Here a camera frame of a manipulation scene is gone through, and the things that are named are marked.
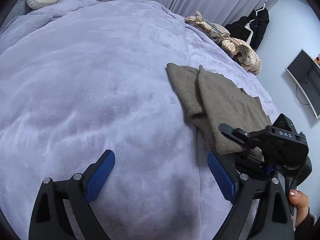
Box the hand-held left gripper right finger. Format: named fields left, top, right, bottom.
left=207, top=151, right=295, bottom=240

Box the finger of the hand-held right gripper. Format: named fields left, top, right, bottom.
left=234, top=154, right=275, bottom=177
left=219, top=123, right=258, bottom=149

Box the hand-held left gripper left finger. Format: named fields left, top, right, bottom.
left=29, top=149, right=116, bottom=240

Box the brown knit sweater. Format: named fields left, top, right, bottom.
left=166, top=62, right=273, bottom=157

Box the person's right hand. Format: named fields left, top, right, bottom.
left=289, top=189, right=310, bottom=228

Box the curved monitor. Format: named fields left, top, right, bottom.
left=285, top=48, right=320, bottom=119

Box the beige striped fleece garment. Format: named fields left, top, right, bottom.
left=221, top=37, right=262, bottom=75

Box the lavender fleece blanket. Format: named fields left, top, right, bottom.
left=0, top=0, right=280, bottom=240

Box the white garment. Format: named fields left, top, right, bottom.
left=243, top=22, right=253, bottom=43

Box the blue grey knit garment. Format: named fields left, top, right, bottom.
left=202, top=17, right=221, bottom=34

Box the black jacket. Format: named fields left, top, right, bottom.
left=224, top=6, right=270, bottom=50

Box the beige knit garment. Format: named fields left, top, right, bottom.
left=184, top=11, right=230, bottom=38

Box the black monitor cable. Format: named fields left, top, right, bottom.
left=296, top=84, right=310, bottom=105

